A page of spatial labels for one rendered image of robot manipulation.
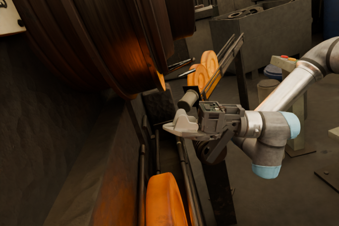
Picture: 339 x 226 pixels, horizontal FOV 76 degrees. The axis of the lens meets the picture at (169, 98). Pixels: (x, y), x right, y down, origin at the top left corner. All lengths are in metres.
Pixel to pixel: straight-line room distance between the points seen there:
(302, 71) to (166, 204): 0.65
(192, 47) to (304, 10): 1.41
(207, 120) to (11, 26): 0.43
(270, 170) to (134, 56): 0.52
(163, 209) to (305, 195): 1.17
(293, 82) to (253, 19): 1.93
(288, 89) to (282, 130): 0.20
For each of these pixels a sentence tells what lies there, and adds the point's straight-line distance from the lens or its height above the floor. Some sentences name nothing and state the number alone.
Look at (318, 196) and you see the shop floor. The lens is 1.42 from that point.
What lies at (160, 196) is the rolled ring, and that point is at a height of 0.83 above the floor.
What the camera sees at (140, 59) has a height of 0.99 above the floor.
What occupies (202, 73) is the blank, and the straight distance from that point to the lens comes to 1.01.
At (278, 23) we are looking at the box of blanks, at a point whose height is 0.55.
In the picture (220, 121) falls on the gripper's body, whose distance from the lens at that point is 0.57.
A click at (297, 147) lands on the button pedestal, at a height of 0.03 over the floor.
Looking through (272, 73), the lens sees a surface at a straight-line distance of 1.76.
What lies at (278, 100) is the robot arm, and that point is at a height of 0.68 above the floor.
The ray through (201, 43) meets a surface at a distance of 3.17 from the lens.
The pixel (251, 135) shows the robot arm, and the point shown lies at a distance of 0.62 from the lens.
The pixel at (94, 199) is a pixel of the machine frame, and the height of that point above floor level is 0.87.
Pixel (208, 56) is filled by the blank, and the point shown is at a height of 0.78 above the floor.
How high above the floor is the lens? 1.04
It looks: 22 degrees down
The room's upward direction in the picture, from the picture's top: 16 degrees counter-clockwise
